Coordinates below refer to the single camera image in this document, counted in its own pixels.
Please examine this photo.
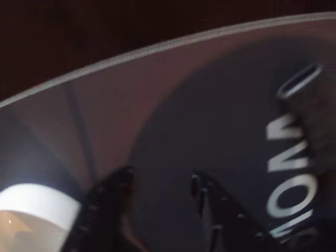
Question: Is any grey desk mat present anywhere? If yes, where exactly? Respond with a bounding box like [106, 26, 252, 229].
[0, 12, 336, 252]

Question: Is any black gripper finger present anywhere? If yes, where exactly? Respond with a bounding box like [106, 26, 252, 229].
[61, 164, 137, 252]
[190, 171, 279, 252]

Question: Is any small white bowl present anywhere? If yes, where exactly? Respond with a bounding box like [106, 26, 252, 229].
[0, 183, 82, 252]

